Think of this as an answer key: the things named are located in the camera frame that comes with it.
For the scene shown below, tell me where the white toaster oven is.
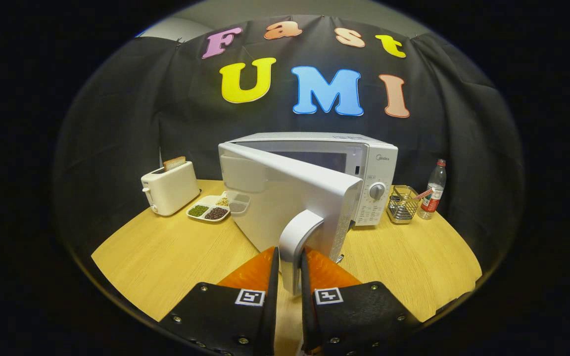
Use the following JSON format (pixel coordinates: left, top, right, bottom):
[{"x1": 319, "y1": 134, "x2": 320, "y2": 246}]
[{"x1": 218, "y1": 132, "x2": 399, "y2": 296}]

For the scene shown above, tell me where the clear plastic water bottle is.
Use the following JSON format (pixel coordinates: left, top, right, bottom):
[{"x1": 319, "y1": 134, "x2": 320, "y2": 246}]
[{"x1": 418, "y1": 159, "x2": 447, "y2": 220}]

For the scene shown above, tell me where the cream bread toaster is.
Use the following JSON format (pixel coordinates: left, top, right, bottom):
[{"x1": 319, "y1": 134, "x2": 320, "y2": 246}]
[{"x1": 141, "y1": 161, "x2": 201, "y2": 217}]

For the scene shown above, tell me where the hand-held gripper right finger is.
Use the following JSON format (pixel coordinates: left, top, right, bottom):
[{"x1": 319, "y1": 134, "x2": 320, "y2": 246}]
[{"x1": 299, "y1": 246, "x2": 422, "y2": 356}]

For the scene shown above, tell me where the metal wire basket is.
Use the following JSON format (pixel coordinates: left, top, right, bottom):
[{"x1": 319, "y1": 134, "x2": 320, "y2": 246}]
[{"x1": 386, "y1": 185, "x2": 420, "y2": 225}]

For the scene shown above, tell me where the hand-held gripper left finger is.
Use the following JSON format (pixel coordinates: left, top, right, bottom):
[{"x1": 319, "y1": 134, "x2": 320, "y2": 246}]
[{"x1": 159, "y1": 246, "x2": 281, "y2": 356}]

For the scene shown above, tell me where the divided white bean plate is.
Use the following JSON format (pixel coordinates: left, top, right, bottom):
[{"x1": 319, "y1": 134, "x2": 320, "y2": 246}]
[{"x1": 187, "y1": 190, "x2": 251, "y2": 223}]

